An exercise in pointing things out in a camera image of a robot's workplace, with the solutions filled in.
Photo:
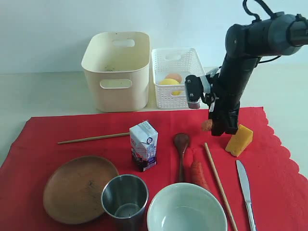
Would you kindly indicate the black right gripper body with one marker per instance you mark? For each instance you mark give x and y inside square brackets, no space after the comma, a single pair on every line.
[229,86]

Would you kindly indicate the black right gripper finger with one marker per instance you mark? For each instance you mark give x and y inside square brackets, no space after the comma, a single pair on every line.
[232,124]
[218,127]

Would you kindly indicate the fried chicken nugget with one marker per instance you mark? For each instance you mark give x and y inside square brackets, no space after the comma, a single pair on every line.
[207,125]

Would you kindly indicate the yellow cheese wedge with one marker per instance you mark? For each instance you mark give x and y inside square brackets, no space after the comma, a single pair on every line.
[238,142]

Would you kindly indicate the brown egg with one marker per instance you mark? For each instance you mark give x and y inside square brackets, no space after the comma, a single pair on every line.
[174,76]

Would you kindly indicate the yellow lemon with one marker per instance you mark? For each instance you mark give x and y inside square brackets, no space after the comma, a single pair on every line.
[169,81]

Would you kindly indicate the small milk carton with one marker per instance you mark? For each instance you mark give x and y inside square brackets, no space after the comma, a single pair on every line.
[143,141]

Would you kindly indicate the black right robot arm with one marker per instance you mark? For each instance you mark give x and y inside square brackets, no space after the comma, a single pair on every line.
[281,35]

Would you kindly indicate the dark wooden spoon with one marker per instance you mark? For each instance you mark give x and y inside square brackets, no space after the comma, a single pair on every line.
[181,142]

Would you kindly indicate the right wooden chopstick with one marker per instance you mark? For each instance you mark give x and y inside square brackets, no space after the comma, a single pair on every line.
[220,186]

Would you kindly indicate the wooden chopstick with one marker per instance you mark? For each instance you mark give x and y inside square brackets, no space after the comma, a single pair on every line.
[220,186]
[95,138]

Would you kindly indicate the orange carrot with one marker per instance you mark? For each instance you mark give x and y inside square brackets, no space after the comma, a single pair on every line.
[197,175]

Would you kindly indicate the steel table knife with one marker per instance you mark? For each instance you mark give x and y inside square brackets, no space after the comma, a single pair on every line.
[244,182]

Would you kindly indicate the white perforated plastic basket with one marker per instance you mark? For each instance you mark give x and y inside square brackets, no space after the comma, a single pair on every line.
[184,61]

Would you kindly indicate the pale green ceramic bowl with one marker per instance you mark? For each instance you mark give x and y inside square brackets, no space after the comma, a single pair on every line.
[185,207]

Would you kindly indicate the left wooden chopstick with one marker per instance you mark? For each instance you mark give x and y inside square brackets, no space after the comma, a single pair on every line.
[95,138]

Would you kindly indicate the cream plastic bin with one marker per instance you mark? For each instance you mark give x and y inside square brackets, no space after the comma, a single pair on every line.
[116,68]

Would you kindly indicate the stainless steel cup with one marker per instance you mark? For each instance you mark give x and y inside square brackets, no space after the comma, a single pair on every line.
[124,199]

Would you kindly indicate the brown wooden plate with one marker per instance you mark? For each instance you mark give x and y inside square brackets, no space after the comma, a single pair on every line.
[72,194]

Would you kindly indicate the red table cloth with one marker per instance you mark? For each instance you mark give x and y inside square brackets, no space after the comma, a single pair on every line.
[279,193]

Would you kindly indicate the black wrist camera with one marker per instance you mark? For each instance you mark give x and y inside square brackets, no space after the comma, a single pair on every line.
[194,90]

